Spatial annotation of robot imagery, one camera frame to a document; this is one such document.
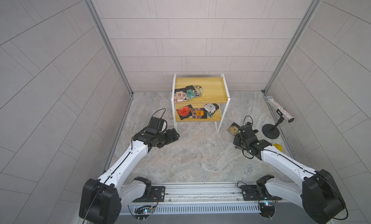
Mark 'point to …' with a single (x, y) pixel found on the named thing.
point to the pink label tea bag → (180, 96)
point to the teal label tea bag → (190, 94)
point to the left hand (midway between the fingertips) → (177, 136)
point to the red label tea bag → (185, 112)
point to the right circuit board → (267, 209)
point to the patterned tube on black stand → (271, 131)
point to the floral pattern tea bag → (198, 90)
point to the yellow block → (279, 146)
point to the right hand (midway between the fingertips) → (234, 137)
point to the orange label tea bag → (199, 113)
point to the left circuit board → (142, 212)
